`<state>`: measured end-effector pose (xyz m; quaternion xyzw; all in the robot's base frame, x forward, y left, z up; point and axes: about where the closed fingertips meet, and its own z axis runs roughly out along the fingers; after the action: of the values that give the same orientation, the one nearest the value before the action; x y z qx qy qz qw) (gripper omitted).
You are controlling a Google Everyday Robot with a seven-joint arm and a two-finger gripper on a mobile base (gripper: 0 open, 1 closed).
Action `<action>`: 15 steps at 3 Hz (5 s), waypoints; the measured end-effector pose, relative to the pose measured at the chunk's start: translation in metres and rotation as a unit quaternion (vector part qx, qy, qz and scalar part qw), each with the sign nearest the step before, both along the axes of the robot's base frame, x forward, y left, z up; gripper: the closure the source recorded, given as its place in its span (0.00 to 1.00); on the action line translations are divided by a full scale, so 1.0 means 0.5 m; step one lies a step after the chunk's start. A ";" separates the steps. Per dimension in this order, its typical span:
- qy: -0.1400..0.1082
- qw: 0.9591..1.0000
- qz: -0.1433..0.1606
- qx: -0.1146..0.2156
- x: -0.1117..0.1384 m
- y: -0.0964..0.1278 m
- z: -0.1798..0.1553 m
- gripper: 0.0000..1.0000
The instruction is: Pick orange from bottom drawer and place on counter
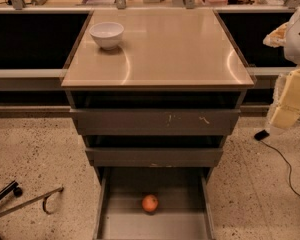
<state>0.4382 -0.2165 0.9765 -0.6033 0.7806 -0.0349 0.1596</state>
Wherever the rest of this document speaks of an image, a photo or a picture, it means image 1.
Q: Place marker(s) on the orange fruit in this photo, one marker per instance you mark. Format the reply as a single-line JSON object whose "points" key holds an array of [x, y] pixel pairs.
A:
{"points": [[150, 203]]}

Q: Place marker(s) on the grey drawer cabinet with counter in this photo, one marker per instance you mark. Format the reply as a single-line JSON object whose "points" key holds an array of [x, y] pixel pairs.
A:
{"points": [[168, 59]]}

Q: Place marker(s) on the grey open bottom drawer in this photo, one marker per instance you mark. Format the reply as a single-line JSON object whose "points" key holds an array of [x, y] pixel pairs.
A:
{"points": [[183, 211]]}

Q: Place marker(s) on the black power adapter with cable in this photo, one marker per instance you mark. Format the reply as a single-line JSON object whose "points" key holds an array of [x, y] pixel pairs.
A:
{"points": [[260, 137]]}

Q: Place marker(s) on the grey middle drawer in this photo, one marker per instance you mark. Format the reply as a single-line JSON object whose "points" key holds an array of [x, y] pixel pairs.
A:
{"points": [[154, 157]]}

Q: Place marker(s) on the white ceramic bowl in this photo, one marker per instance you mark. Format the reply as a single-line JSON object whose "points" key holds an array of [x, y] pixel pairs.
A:
{"points": [[107, 35]]}

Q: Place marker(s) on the black metal stand leg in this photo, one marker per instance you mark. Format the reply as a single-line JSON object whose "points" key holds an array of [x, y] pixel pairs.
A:
{"points": [[12, 187]]}

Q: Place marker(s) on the white covered gripper body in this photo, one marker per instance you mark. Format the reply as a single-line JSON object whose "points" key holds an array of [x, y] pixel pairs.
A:
{"points": [[298, 42]]}

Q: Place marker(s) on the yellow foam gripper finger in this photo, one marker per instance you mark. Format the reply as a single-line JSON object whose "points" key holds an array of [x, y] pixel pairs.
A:
{"points": [[285, 110], [277, 37]]}

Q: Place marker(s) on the grey top drawer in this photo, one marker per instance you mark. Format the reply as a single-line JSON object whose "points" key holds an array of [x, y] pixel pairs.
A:
{"points": [[155, 122]]}

